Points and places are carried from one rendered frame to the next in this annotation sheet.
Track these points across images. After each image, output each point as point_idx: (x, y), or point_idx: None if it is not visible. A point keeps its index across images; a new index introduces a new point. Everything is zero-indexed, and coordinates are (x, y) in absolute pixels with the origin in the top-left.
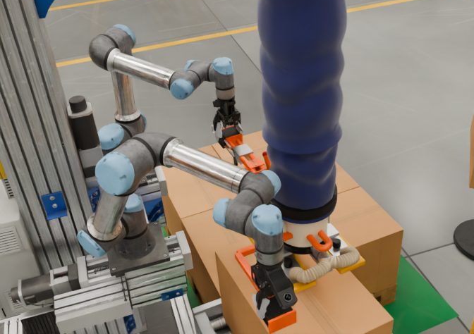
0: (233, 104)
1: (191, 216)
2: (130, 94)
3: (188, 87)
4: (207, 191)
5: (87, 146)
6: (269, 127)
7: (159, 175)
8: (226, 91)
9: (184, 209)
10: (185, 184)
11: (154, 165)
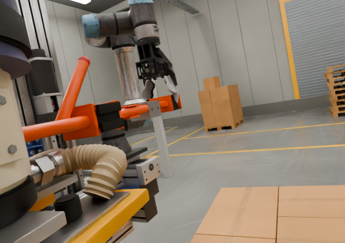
0: (149, 47)
1: (204, 235)
2: (128, 80)
3: (89, 18)
4: (240, 219)
5: (36, 92)
6: None
7: (142, 162)
8: (138, 28)
9: (206, 227)
10: (228, 208)
11: None
